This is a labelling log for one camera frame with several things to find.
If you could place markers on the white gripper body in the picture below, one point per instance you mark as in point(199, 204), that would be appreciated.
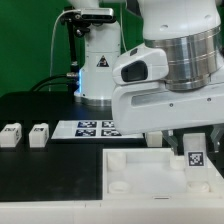
point(147, 107)

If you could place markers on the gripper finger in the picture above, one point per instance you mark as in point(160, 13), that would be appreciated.
point(216, 135)
point(168, 135)

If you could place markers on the white square tabletop tray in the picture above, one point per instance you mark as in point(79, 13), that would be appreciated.
point(155, 173)

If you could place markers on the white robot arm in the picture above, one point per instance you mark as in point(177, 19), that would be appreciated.
point(174, 79)

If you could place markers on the white marker sheet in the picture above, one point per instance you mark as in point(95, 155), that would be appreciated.
point(89, 129)

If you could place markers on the white L-shaped fence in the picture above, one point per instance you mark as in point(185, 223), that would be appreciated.
point(129, 211)

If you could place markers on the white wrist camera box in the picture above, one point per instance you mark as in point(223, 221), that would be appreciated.
point(140, 64)

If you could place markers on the black camera on stand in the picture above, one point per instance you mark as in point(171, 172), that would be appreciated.
point(78, 22)

